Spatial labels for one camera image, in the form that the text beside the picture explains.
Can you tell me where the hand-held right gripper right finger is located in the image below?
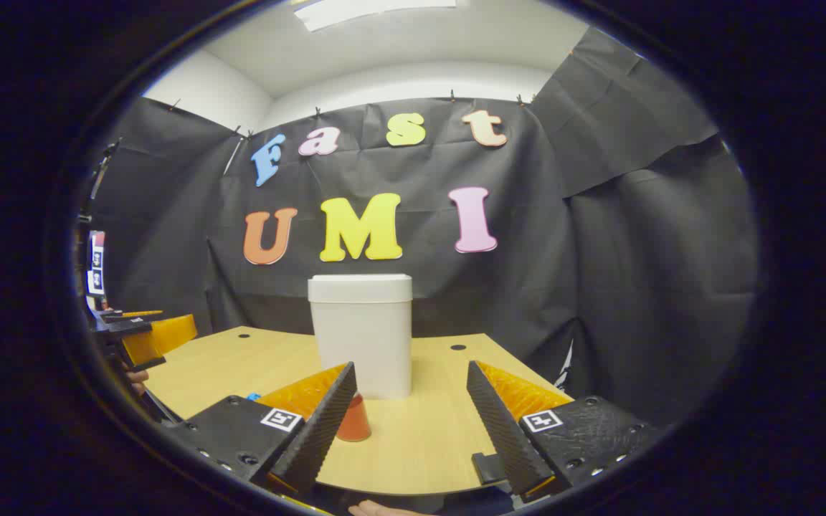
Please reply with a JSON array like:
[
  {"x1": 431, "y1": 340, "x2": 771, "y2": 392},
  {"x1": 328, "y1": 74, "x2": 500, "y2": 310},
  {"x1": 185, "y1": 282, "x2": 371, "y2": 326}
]
[{"x1": 466, "y1": 360, "x2": 661, "y2": 502}]

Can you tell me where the ceiling light panel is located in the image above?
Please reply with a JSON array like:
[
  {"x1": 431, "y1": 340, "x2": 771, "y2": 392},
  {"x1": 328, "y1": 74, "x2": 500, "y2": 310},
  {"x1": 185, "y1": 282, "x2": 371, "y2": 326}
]
[{"x1": 291, "y1": 0, "x2": 458, "y2": 33}]

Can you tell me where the white desktop garbage bin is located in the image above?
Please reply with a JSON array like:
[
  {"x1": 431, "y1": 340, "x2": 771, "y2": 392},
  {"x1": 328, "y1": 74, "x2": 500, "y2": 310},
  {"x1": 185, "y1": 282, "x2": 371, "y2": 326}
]
[{"x1": 308, "y1": 274, "x2": 414, "y2": 400}]

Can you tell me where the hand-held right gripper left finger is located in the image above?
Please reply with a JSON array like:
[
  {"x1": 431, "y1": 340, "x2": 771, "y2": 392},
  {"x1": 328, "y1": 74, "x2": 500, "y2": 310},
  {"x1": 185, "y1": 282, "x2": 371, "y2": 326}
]
[{"x1": 169, "y1": 362, "x2": 358, "y2": 497}]

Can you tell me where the computer monitor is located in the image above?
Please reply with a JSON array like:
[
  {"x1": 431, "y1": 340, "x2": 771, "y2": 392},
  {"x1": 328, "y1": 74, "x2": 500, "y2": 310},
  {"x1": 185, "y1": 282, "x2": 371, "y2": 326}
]
[{"x1": 87, "y1": 231, "x2": 107, "y2": 295}]

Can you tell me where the wooden desktop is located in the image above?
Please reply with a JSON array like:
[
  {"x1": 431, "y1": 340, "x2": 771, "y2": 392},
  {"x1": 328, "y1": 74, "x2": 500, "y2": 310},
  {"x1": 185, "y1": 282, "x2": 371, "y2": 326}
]
[{"x1": 144, "y1": 326, "x2": 573, "y2": 497}]

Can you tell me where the red pop can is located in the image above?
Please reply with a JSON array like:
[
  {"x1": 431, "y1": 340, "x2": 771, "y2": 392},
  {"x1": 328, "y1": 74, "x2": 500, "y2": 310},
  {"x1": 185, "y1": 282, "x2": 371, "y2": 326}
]
[{"x1": 336, "y1": 393, "x2": 371, "y2": 442}]

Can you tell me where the black backdrop cloth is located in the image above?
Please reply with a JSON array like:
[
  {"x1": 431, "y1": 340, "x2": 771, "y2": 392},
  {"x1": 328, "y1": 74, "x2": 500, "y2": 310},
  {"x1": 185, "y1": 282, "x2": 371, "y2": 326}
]
[{"x1": 87, "y1": 27, "x2": 761, "y2": 424}]

